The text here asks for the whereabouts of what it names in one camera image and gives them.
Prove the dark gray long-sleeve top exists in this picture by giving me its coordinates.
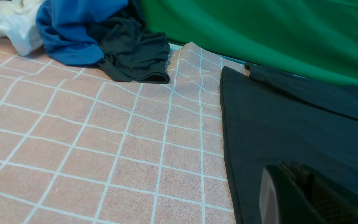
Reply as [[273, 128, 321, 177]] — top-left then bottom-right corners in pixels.
[[220, 64, 358, 224]]

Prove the blue crumpled garment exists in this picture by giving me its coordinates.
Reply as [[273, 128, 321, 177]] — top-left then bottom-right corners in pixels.
[[36, 0, 128, 66]]

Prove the green backdrop cloth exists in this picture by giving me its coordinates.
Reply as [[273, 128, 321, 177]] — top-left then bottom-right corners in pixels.
[[138, 0, 358, 85]]

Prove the pink grid-pattern tablecloth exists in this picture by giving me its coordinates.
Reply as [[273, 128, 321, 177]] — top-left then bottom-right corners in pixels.
[[0, 39, 244, 224]]

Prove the dark gray crumpled garment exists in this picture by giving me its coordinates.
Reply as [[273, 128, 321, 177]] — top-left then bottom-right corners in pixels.
[[87, 0, 170, 84]]

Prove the white crumpled garment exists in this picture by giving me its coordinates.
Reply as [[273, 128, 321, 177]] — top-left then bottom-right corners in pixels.
[[0, 0, 44, 56]]

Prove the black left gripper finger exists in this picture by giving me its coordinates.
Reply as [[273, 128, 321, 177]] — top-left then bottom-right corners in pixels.
[[259, 163, 358, 224]]

